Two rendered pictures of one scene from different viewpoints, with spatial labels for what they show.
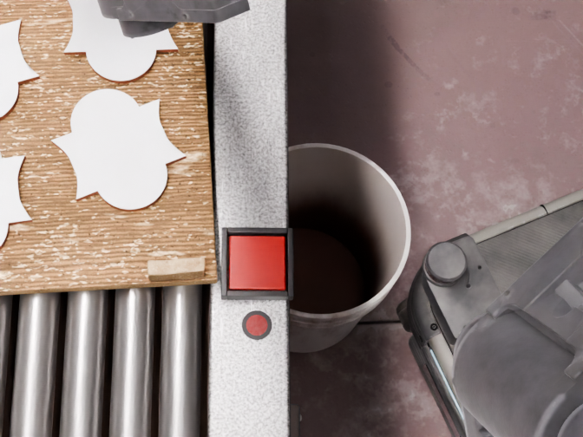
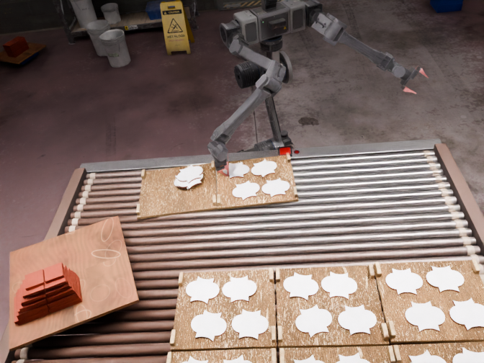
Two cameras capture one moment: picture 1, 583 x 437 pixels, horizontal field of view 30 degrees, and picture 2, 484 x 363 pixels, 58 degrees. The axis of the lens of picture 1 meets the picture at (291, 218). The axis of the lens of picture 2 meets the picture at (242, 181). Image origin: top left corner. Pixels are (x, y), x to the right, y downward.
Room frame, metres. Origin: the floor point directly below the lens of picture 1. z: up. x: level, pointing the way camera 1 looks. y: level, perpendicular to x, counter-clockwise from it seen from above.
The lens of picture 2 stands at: (0.01, 1.91, 2.53)
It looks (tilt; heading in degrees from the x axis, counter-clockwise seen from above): 43 degrees down; 288
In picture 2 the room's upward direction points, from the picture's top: 8 degrees counter-clockwise
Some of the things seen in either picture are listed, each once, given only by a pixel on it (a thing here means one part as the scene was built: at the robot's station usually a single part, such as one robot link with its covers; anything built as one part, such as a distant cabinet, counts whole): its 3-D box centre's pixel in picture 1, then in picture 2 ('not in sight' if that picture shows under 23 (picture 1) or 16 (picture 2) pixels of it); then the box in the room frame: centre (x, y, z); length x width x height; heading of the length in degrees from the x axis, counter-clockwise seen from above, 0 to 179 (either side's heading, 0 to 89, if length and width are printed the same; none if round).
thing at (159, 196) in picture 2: not in sight; (178, 189); (0.86, 0.40, 0.93); 0.41 x 0.35 x 0.02; 17
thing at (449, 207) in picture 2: not in sight; (255, 220); (0.41, 0.53, 0.90); 1.95 x 0.05 x 0.05; 11
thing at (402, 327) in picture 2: not in sight; (434, 297); (-0.38, 0.87, 0.94); 0.41 x 0.35 x 0.04; 11
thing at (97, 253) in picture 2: not in sight; (70, 275); (1.11, 1.05, 1.03); 0.50 x 0.50 x 0.02; 34
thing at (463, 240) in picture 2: not in sight; (255, 252); (0.37, 0.73, 0.90); 1.95 x 0.05 x 0.05; 11
